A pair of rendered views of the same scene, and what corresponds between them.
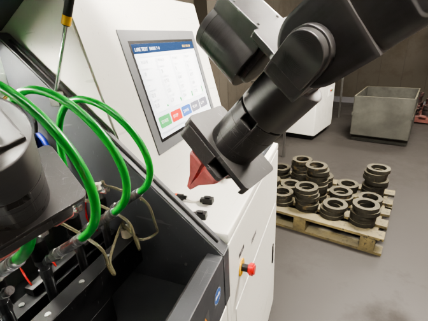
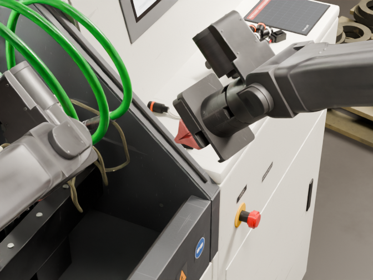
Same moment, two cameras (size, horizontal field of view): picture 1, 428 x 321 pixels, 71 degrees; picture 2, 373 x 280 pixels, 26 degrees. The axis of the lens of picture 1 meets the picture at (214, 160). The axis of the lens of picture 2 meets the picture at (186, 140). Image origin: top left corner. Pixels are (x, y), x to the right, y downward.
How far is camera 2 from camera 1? 0.70 m
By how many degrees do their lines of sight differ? 16
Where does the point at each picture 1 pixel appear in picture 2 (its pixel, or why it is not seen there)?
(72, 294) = (31, 228)
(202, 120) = (193, 95)
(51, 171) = not seen: hidden behind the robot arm
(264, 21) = (243, 49)
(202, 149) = (190, 121)
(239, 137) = (221, 121)
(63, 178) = not seen: hidden behind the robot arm
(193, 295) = (170, 243)
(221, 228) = (213, 164)
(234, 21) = (221, 43)
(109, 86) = not seen: outside the picture
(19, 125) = (85, 136)
